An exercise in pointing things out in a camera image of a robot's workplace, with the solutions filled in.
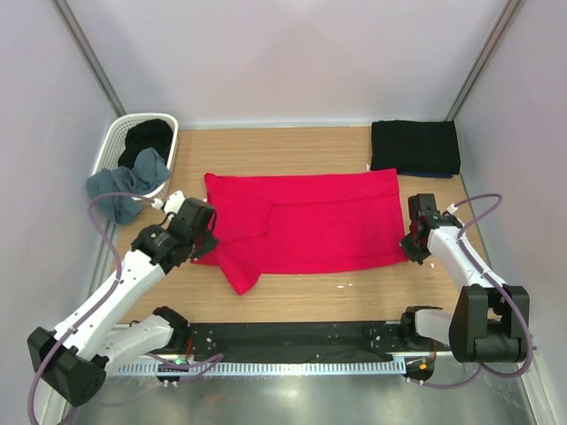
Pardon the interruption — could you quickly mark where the slotted cable duct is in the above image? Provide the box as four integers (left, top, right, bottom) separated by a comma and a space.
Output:
111, 358, 406, 377

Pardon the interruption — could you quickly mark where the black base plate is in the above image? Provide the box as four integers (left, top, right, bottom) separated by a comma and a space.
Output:
185, 321, 411, 364

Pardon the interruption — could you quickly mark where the folded black t shirt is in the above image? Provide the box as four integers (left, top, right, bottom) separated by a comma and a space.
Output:
370, 120, 461, 175

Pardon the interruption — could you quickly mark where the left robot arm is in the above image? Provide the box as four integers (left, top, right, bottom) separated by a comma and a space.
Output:
27, 191, 218, 407

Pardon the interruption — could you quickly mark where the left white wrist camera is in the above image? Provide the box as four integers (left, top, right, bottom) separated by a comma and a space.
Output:
151, 190, 185, 214

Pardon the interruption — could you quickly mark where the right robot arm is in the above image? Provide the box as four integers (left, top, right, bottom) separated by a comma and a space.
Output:
399, 193, 532, 366

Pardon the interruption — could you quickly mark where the red t shirt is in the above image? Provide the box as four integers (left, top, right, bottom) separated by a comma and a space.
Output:
197, 169, 407, 295

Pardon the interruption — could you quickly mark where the grey blue t shirt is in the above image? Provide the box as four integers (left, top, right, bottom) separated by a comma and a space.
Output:
86, 148, 171, 225

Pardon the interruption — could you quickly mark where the black t shirt in basket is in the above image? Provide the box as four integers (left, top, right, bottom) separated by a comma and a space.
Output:
118, 119, 174, 168

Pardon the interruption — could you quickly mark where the folded navy t shirt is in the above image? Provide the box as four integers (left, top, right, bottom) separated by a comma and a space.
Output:
398, 171, 454, 179

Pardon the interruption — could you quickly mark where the white plastic basket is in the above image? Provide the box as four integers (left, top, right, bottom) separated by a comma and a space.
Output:
86, 113, 178, 198

